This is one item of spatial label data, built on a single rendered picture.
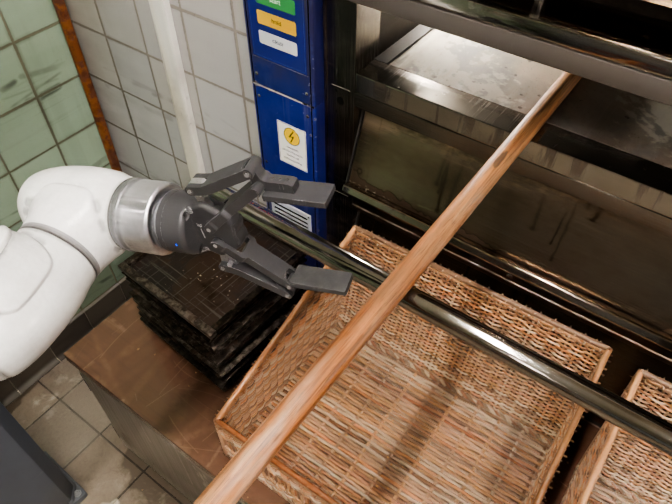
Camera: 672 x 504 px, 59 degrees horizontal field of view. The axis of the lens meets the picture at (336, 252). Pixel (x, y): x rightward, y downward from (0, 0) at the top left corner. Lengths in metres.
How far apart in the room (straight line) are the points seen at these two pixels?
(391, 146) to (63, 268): 0.66
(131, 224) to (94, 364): 0.79
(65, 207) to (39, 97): 1.06
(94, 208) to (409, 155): 0.61
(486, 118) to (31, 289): 0.70
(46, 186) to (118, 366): 0.73
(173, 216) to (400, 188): 0.57
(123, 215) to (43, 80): 1.09
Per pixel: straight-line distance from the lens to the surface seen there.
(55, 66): 1.79
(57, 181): 0.79
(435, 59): 1.14
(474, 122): 1.00
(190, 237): 0.70
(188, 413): 1.34
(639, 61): 0.71
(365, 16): 1.07
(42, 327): 0.70
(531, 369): 0.70
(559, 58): 0.73
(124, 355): 1.45
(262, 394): 1.25
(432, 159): 1.11
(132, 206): 0.71
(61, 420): 2.13
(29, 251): 0.70
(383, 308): 0.67
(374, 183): 1.18
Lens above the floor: 1.74
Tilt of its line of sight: 48 degrees down
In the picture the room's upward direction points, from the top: straight up
